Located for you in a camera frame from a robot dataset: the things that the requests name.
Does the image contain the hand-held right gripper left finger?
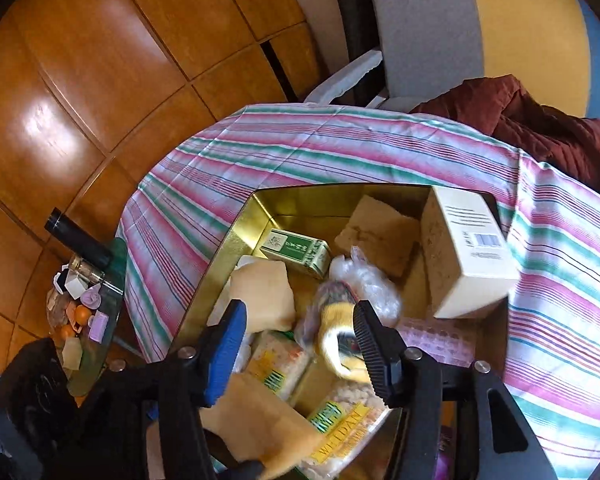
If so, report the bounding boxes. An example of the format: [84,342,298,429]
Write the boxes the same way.
[105,299,248,480]

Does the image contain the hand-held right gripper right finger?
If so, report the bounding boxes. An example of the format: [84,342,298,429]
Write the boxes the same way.
[352,300,561,480]

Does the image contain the brown bread rolls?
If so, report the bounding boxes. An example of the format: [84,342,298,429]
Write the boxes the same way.
[316,287,376,383]

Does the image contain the rice cracker packet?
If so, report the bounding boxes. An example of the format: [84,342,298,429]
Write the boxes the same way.
[242,330,313,401]
[295,380,396,480]

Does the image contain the pink plastic packet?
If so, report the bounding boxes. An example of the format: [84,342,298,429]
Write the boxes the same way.
[395,316,478,368]

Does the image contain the tan soap block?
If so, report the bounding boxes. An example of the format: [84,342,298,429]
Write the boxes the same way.
[200,372,326,478]
[229,261,297,333]

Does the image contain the purple snack packet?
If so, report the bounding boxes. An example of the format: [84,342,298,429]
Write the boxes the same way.
[436,425,456,480]

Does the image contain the green and white box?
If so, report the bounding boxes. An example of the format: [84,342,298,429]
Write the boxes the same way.
[259,228,332,281]

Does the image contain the tan sponge block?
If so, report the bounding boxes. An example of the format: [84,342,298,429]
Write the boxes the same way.
[334,195,422,278]

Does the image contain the beige cardboard box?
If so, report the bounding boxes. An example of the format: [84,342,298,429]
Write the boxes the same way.
[420,185,521,320]

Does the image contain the gold tin box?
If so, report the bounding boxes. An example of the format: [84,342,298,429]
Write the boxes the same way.
[177,183,518,480]

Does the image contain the small tan piece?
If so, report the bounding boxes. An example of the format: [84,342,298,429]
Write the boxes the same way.
[62,339,84,371]

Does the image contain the glass side table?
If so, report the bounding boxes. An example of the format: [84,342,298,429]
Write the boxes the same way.
[45,237,129,398]

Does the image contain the small purple box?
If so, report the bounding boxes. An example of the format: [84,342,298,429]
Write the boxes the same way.
[89,312,111,343]

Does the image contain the purple cap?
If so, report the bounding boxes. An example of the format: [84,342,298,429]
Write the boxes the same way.
[79,285,105,308]

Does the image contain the small white piece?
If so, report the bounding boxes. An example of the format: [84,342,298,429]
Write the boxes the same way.
[64,272,88,297]

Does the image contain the small glass bottle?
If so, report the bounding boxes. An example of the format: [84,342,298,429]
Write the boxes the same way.
[67,255,106,283]

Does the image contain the black cylinder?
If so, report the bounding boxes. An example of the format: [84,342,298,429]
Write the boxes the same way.
[44,208,113,268]

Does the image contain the striped tablecloth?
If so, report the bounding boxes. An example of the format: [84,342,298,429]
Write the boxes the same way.
[115,104,600,480]

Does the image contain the white foam armrest wrap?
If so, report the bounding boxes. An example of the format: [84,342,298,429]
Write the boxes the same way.
[304,49,386,106]

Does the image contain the maroon cloth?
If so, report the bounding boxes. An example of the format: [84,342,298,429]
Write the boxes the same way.
[410,75,600,203]

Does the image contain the wooden wardrobe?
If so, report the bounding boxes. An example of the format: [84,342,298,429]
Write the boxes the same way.
[0,0,331,376]

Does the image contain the grey yellow blue chair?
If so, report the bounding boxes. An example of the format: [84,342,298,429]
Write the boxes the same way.
[305,0,600,126]

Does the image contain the black rolled mat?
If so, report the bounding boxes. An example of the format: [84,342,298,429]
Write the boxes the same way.
[326,0,381,106]

